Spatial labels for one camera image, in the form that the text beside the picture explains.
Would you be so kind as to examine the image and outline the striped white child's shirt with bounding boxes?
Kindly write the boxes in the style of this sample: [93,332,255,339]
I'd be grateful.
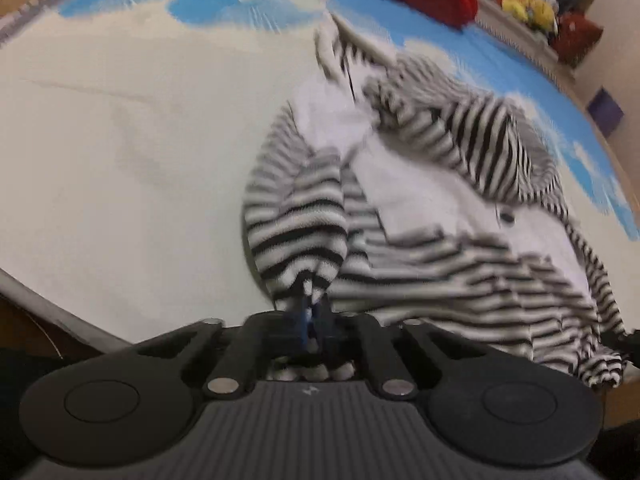
[243,14,627,388]

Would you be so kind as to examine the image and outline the purple box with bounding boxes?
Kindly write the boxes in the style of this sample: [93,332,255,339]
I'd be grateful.
[587,87,625,138]

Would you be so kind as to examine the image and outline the blue and cream bedspread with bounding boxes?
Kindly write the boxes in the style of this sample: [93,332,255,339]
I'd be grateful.
[1,0,639,352]

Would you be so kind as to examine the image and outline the dark red bag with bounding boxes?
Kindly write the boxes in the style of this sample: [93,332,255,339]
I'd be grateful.
[550,12,604,68]

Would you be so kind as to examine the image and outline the yellow plush toys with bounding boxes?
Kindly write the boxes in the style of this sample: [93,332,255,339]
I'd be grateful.
[495,0,558,36]

